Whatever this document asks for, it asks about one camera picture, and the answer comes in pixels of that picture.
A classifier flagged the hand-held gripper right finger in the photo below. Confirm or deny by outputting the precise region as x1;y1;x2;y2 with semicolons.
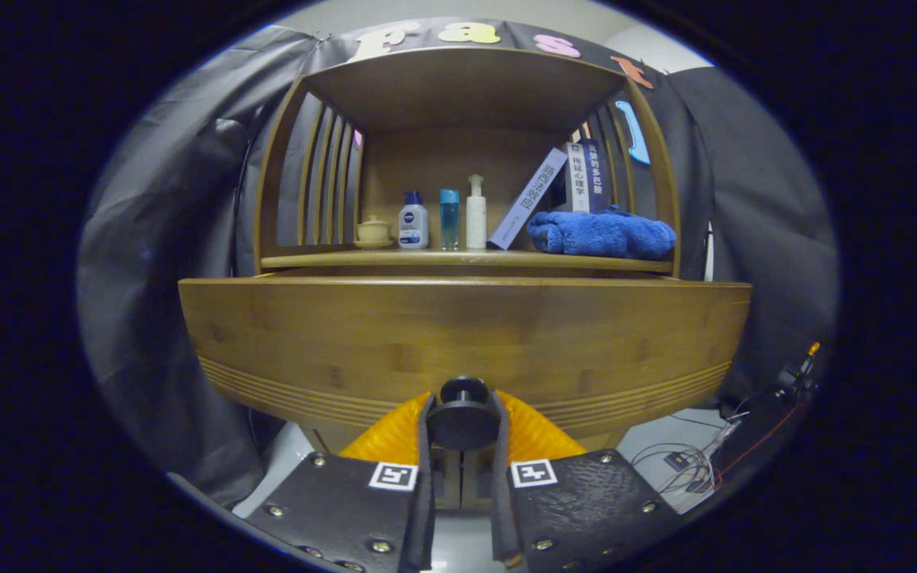
490;390;682;572

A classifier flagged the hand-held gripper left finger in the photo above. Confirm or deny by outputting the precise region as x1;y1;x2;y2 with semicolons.
244;390;437;573

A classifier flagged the wooden drawer with black knob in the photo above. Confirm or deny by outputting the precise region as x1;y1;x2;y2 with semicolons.
178;275;752;454

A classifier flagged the wooden cabinet door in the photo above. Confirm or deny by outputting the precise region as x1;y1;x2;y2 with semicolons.
466;450;498;510
434;450;466;510

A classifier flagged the wooden countertop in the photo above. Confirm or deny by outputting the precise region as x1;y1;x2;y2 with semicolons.
259;247;674;276

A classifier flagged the wooden cabinet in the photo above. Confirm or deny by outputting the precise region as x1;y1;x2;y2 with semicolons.
253;45;682;510

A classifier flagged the dark equipment with orange tip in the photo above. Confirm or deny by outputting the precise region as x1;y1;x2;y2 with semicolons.
733;342;821;478

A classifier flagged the blue folded towel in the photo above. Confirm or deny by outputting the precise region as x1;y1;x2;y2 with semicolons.
526;207;677;261

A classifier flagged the beige lidded teacup with saucer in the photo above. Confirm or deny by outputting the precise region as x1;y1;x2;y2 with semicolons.
353;215;396;250

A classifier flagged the white bottle with blue cap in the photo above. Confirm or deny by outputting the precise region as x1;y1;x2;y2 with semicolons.
398;190;430;250

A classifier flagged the clear teal bottle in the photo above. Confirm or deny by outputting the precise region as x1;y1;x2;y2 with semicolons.
439;189;460;251

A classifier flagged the white pump bottle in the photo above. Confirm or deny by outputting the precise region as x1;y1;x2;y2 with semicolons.
466;174;487;250

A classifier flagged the lavender book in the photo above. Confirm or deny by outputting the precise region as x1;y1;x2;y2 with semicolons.
488;147;569;251

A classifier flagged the dark blue book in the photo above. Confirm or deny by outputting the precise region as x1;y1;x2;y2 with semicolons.
582;138;611;212

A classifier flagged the bundle of loose cables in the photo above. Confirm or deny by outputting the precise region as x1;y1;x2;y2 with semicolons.
632;398;746;496

